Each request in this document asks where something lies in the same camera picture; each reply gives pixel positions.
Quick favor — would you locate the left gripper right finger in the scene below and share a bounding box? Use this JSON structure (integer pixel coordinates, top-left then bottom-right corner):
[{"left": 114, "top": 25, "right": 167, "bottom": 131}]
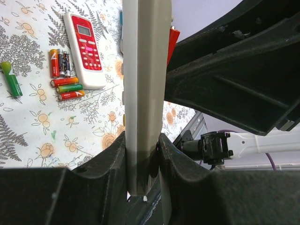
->
[{"left": 158, "top": 134, "right": 300, "bottom": 225}]

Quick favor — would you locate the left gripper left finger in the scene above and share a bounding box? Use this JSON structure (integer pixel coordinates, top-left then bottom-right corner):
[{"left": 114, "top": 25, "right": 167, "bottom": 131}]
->
[{"left": 0, "top": 134, "right": 127, "bottom": 225}]

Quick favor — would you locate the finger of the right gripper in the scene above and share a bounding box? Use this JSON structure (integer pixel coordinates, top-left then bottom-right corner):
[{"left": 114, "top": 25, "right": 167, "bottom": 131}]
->
[
  {"left": 165, "top": 14, "right": 300, "bottom": 135},
  {"left": 173, "top": 0, "right": 300, "bottom": 68}
]

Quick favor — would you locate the grey white remote control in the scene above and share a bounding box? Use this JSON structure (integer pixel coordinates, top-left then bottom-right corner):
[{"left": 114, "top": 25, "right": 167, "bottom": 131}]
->
[{"left": 122, "top": 0, "right": 172, "bottom": 196}]

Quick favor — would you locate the cluster of batteries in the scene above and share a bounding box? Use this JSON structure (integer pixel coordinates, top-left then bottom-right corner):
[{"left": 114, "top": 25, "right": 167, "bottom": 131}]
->
[{"left": 49, "top": 49, "right": 85, "bottom": 101}]

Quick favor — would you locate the red white remote control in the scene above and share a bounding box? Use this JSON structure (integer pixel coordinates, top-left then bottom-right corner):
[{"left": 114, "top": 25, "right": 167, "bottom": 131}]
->
[{"left": 63, "top": 12, "right": 106, "bottom": 90}]

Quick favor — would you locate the floral table mat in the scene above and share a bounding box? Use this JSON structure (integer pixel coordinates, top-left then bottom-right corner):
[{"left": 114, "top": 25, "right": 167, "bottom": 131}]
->
[{"left": 0, "top": 0, "right": 196, "bottom": 169}]

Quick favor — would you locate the green battery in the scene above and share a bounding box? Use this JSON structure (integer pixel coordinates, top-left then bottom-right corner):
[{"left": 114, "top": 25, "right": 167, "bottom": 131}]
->
[{"left": 0, "top": 61, "right": 23, "bottom": 98}]

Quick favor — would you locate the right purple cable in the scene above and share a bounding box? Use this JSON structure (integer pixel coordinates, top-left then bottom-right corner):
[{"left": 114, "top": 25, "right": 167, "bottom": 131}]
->
[{"left": 199, "top": 128, "right": 282, "bottom": 171}]

